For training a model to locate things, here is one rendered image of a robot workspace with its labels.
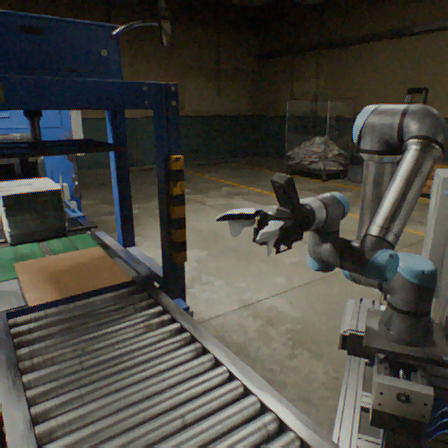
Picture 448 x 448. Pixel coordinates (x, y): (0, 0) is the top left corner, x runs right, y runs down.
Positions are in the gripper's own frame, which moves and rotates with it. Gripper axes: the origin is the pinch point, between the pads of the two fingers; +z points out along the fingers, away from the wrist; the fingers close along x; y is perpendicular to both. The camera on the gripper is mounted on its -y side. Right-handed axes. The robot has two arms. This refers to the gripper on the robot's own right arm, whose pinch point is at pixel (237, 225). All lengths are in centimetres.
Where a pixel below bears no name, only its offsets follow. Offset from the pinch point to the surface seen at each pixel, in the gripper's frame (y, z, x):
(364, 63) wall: -62, -742, 409
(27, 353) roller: 51, 30, 48
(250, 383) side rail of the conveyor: 43.7, -8.1, -2.2
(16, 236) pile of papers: 61, 9, 149
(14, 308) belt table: 55, 26, 78
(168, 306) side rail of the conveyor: 50, -14, 43
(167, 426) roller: 44.7, 14.1, 0.8
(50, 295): 55, 14, 78
